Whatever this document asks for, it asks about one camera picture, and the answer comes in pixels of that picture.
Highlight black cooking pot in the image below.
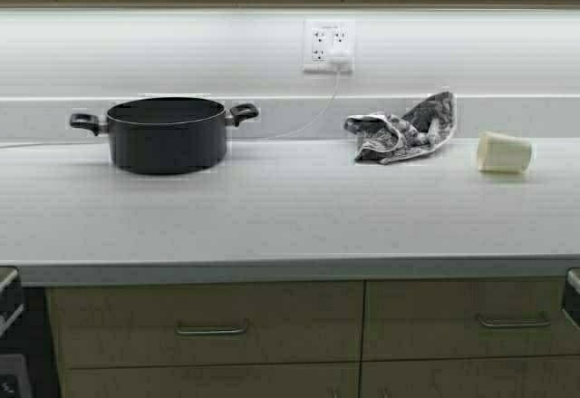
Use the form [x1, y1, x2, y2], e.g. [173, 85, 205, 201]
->
[69, 97, 259, 175]

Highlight left lower cabinet door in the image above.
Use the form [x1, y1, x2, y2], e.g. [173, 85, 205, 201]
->
[63, 363, 359, 397]

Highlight right lower cabinet door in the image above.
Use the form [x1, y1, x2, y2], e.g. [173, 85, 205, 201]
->
[360, 356, 579, 397]

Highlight grey patterned dish towel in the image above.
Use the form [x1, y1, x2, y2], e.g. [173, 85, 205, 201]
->
[343, 92, 458, 165]

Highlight white power adapter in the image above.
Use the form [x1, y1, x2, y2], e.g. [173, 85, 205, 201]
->
[327, 49, 353, 69]

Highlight left lower drawer front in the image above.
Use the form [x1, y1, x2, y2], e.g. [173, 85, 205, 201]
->
[47, 282, 363, 368]

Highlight drawer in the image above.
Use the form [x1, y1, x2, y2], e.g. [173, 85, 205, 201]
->
[362, 277, 579, 361]
[47, 282, 363, 368]

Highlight cream plastic cup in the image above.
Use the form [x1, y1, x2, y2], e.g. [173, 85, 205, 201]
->
[477, 131, 533, 174]

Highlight right lower drawer front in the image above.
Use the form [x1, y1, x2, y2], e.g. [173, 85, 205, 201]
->
[362, 277, 579, 361]

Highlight stainless steel microwave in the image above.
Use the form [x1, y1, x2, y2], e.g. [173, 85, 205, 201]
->
[1, 354, 33, 398]

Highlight white charging cable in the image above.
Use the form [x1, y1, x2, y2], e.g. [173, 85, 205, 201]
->
[0, 64, 341, 150]

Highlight white wall outlet plate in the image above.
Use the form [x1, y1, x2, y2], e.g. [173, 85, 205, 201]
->
[303, 19, 356, 73]

